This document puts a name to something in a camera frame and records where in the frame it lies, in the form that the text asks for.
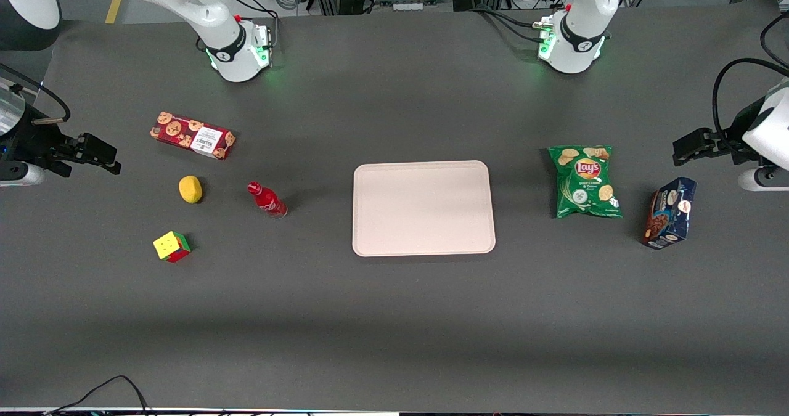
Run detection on black right arm base cable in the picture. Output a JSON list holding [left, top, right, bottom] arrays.
[[196, 0, 279, 53]]

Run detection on black looped cable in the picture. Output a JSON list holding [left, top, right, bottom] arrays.
[[760, 10, 789, 70]]

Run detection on black arm wrist cable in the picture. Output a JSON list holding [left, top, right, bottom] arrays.
[[0, 63, 72, 125], [712, 57, 789, 141]]

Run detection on black right arm wrist cable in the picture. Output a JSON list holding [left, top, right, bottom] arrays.
[[0, 63, 72, 125]]

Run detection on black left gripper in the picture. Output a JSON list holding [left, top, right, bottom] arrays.
[[672, 118, 754, 168]]

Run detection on black left arm wrist cable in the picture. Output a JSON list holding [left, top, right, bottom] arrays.
[[712, 57, 789, 141]]

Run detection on black cable at table edge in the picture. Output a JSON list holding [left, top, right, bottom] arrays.
[[44, 375, 151, 416]]

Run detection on pale pink plastic tray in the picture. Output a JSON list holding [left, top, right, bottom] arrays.
[[352, 160, 496, 257]]

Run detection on red chocolate chip cookie box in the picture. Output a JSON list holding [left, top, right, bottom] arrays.
[[149, 111, 237, 160]]

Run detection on dark blue cookie box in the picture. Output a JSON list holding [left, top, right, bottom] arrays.
[[640, 177, 698, 250]]

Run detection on red coke bottle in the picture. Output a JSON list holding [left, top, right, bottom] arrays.
[[247, 181, 288, 220]]

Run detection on yellow lemon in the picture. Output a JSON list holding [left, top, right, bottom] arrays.
[[178, 175, 203, 205]]

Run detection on colourful rubik's cube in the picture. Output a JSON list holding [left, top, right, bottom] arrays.
[[153, 230, 192, 263]]

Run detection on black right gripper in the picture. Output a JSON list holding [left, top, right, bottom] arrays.
[[12, 118, 123, 177]]

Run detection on green Lay's chips bag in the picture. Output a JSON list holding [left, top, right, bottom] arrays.
[[547, 145, 623, 219]]

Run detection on black arm base cable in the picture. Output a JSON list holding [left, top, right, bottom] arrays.
[[196, 0, 279, 53], [472, 4, 555, 44]]

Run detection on black left arm base cable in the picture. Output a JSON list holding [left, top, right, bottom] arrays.
[[472, 4, 555, 44]]

